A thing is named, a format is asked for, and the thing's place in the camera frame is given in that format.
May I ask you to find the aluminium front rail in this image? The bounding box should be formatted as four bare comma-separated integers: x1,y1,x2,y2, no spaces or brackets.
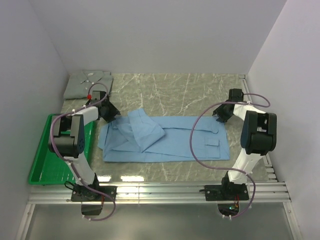
27,182,291,205

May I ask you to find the folded grey shirt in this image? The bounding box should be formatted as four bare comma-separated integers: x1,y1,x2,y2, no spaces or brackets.
63,70,114,100

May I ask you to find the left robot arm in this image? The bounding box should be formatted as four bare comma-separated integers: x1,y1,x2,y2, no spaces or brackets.
48,90,120,201

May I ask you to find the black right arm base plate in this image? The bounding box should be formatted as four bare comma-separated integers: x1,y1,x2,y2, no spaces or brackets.
199,184,251,218

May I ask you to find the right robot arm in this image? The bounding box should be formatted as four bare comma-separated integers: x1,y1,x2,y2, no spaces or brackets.
208,88,278,201

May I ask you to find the light blue long sleeve shirt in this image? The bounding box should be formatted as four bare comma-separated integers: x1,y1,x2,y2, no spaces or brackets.
97,108,230,163

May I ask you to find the aluminium right side rail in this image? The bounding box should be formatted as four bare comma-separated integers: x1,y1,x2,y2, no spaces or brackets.
234,75,277,182

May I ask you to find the green plastic tray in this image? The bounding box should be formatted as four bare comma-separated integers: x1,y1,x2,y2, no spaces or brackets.
27,113,96,186

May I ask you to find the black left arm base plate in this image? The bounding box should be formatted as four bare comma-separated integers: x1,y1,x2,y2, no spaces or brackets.
64,179,117,217

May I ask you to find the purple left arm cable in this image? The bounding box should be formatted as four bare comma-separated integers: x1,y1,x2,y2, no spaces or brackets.
49,82,117,222

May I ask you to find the aluminium rail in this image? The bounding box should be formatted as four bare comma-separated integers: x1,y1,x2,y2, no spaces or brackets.
234,75,277,182
27,182,291,205

